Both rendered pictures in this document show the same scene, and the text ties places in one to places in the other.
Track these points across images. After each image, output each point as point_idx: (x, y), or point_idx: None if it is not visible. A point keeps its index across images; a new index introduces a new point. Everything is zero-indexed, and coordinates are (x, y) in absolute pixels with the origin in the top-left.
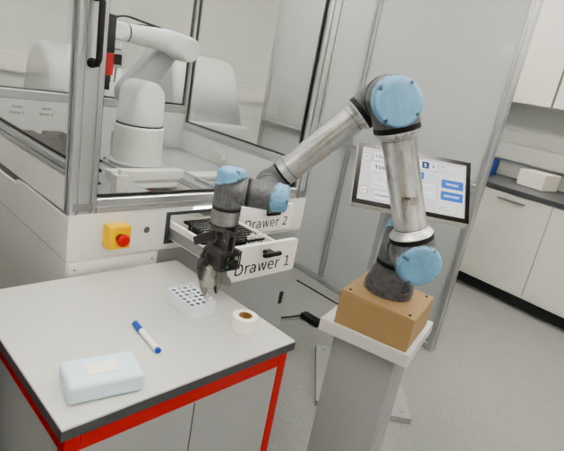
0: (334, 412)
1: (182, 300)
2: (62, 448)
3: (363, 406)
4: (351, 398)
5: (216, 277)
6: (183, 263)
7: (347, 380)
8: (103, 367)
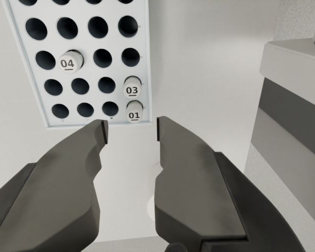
0: (265, 129)
1: (27, 76)
2: None
3: (279, 166)
4: (280, 156)
5: (163, 157)
6: None
7: (293, 162)
8: None
